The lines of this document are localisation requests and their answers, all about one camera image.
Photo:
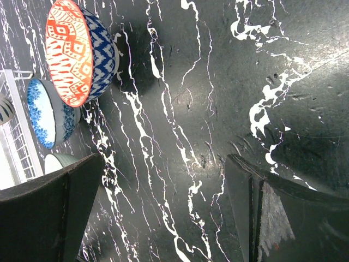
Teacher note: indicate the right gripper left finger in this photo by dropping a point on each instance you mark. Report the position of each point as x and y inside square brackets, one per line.
[44, 219]

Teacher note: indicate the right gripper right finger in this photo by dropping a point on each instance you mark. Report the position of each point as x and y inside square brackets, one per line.
[280, 220]

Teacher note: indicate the mint green bowl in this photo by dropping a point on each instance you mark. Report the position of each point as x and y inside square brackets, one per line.
[57, 161]

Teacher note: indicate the blue patterned bowl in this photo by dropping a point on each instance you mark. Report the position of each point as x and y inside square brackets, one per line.
[52, 119]

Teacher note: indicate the white bowl orange rim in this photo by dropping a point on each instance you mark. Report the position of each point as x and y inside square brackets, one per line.
[7, 110]

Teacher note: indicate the red patterned bowl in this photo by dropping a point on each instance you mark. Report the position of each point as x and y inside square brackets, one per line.
[80, 54]

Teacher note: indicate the white wire dish rack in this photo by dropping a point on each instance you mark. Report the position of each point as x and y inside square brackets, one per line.
[17, 143]

